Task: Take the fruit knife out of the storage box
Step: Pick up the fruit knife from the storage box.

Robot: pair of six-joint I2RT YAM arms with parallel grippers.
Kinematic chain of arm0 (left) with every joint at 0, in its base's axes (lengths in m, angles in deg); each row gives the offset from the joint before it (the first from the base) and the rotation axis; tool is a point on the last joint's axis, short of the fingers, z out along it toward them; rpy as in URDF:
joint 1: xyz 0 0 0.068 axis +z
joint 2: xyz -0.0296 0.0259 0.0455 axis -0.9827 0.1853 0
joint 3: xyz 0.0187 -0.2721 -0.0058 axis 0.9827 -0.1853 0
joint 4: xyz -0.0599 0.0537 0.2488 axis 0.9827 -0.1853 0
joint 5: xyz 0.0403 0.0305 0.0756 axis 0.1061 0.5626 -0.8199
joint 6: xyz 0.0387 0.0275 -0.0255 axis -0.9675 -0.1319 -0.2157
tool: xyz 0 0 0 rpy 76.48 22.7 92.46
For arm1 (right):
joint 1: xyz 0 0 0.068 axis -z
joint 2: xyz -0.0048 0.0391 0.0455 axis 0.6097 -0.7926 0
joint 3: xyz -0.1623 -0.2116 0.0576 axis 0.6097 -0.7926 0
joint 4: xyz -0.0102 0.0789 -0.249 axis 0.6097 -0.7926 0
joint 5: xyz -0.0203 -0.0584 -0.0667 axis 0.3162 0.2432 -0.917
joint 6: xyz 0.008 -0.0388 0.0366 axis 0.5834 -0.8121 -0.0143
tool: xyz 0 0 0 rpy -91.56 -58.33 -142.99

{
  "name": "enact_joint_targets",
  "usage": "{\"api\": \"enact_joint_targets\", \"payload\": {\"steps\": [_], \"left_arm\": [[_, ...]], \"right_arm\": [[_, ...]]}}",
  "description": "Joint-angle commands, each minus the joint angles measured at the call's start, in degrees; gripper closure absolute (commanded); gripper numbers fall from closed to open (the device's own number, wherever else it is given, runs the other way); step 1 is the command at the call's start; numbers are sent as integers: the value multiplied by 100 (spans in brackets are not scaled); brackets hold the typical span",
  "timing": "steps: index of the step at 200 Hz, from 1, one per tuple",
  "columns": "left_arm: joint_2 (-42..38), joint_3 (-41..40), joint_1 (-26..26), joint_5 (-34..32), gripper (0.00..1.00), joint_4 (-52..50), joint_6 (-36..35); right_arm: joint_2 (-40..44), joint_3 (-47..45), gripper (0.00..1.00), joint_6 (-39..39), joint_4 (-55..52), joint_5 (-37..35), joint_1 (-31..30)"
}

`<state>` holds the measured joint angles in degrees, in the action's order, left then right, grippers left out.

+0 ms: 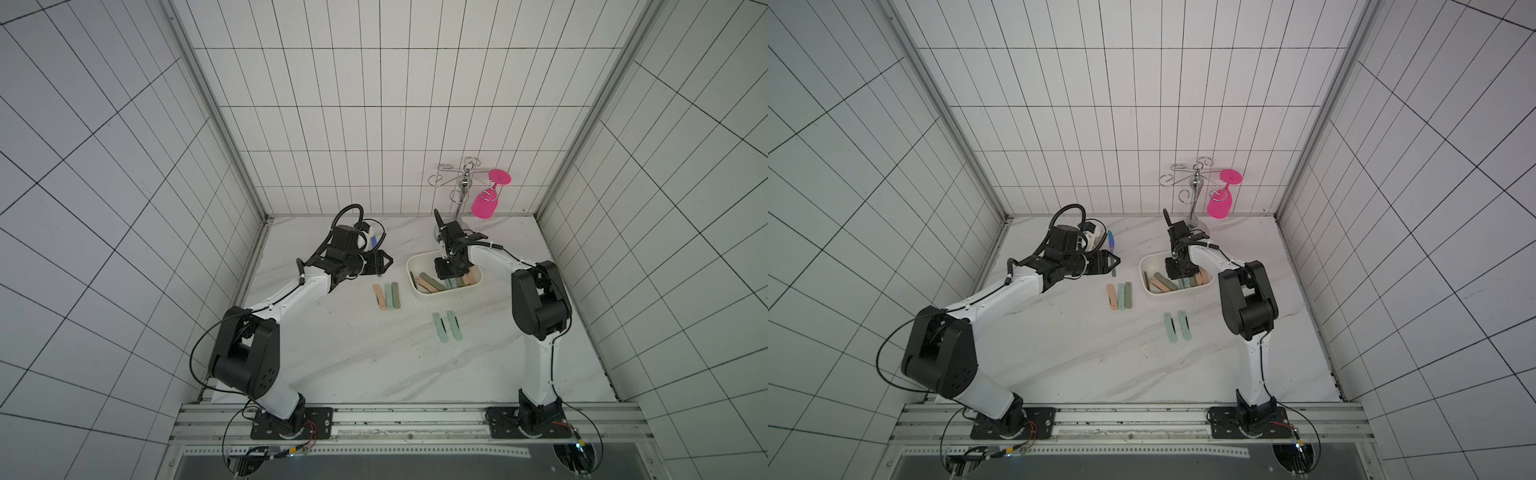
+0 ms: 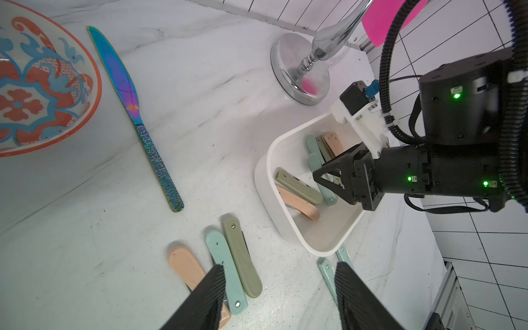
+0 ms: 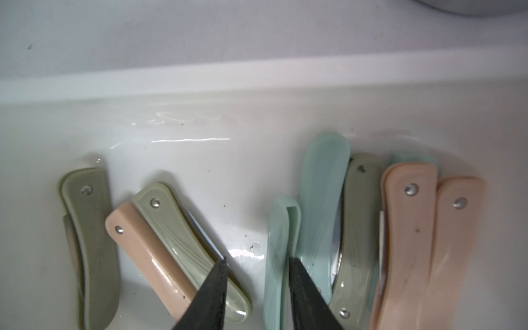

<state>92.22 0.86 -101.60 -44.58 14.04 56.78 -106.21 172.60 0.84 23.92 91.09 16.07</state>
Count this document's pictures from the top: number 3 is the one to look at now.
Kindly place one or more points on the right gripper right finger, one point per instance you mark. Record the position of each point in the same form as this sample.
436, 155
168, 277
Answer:
309, 310

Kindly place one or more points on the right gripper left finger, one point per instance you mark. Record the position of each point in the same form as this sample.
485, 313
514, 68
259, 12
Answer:
207, 310

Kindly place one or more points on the hidden mint knife in box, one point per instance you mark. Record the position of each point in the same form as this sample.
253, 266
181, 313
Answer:
404, 157

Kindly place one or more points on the chrome glass holder stand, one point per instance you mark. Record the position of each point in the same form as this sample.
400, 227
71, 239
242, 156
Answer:
478, 8

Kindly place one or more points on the pink knife far right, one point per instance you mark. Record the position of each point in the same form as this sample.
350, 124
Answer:
459, 207

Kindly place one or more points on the olive knife in box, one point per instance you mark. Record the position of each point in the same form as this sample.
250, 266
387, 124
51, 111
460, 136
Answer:
178, 233
361, 206

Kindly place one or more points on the white plastic storage box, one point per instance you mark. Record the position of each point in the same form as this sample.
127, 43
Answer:
230, 137

